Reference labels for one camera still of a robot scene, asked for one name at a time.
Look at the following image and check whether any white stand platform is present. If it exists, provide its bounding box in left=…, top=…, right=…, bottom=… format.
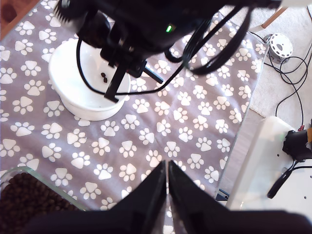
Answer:
left=228, top=116, right=312, bottom=211

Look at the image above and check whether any wooden chair leg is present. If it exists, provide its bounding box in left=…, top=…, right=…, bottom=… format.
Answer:
left=262, top=6, right=288, bottom=29

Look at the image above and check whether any thick black cable bundle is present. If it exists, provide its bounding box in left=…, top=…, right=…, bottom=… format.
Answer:
left=164, top=4, right=252, bottom=75

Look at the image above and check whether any glass container of kibble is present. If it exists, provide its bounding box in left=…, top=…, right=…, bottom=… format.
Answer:
left=0, top=166, right=88, bottom=221

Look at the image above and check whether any white round cable reel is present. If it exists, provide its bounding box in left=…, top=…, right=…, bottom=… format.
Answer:
left=267, top=33, right=293, bottom=59

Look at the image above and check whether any thin black floor cable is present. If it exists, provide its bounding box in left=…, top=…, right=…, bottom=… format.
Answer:
left=275, top=43, right=312, bottom=130
left=248, top=30, right=309, bottom=85

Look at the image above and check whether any thick black plug cable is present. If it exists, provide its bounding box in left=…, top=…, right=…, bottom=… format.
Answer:
left=267, top=159, right=299, bottom=199

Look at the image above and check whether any small black device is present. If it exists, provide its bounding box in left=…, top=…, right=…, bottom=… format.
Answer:
left=282, top=130, right=312, bottom=163

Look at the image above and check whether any white tilted cat bowl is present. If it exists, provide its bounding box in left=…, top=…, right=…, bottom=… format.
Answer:
left=48, top=36, right=132, bottom=122

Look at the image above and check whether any purple paw print cloth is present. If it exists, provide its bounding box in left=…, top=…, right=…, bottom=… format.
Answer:
left=0, top=0, right=268, bottom=234

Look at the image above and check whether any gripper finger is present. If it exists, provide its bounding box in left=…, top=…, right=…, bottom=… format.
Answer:
left=107, top=160, right=168, bottom=234
left=168, top=159, right=229, bottom=234
left=128, top=60, right=147, bottom=78

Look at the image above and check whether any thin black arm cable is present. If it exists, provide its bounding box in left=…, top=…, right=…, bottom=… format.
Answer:
left=76, top=19, right=213, bottom=96

